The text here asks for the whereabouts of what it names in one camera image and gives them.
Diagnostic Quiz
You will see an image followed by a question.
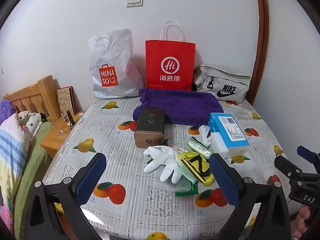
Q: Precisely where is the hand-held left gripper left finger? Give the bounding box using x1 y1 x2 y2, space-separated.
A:
25 152 107 240

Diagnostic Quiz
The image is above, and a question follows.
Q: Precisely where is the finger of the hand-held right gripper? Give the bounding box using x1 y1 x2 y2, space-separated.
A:
274 156 304 181
297 145 320 167

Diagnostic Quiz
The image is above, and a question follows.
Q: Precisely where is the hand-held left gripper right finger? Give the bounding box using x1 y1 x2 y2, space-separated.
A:
209 153 292 240

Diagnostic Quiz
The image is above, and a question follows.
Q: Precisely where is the green wet wipe packet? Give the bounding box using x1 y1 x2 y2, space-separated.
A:
175 166 199 197

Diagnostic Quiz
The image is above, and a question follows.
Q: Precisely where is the light green tissue pack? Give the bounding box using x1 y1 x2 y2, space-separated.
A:
187 136 213 158

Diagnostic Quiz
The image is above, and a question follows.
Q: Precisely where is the white knotted towel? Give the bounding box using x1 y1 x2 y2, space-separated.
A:
199 126 213 147

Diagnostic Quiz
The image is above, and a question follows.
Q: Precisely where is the small snack packet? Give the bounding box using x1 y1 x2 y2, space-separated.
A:
168 144 187 155

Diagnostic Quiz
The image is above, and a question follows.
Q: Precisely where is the purple fabric tray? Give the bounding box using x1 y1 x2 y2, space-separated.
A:
132 88 224 125

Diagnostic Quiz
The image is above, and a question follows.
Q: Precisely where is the person's right hand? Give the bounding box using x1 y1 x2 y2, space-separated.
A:
292 205 317 240

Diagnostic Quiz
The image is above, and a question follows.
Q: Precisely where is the wooden nightstand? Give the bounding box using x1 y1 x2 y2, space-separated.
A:
40 111 85 159

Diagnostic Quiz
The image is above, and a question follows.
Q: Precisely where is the blue tissue pack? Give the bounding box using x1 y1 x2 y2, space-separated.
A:
209 112 250 158

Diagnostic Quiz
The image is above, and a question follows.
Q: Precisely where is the clear glass cup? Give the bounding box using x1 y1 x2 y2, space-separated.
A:
51 120 67 137

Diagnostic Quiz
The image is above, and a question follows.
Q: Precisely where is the fruit print tablecloth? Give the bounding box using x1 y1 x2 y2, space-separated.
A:
42 97 292 240

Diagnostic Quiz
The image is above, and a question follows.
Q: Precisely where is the small dark bottle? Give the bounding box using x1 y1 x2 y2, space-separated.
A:
61 111 75 128

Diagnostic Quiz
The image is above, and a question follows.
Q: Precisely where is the dark tea tin box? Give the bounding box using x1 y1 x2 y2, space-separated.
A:
134 108 165 148

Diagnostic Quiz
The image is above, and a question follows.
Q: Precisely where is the patterned book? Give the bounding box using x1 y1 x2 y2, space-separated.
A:
56 86 75 117

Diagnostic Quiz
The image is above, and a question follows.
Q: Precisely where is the white black spotted plush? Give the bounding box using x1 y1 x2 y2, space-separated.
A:
15 110 42 140

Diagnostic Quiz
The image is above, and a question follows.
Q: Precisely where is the wooden bed headboard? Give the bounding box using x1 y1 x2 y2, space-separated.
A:
2 75 59 123

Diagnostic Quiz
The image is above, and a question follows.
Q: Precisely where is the grey waist bag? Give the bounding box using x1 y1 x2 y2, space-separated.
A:
192 64 251 103

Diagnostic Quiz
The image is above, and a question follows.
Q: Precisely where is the purple fluffy plush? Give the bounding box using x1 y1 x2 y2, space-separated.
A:
0 99 15 123

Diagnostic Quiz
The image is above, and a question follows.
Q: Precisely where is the white plastic shopping bag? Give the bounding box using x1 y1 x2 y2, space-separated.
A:
87 29 144 99

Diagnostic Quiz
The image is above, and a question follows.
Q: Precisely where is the red paper bag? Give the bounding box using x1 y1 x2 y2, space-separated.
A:
145 21 196 92

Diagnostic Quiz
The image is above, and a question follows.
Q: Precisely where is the brown wooden door frame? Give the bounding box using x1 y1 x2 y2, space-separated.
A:
246 0 269 105

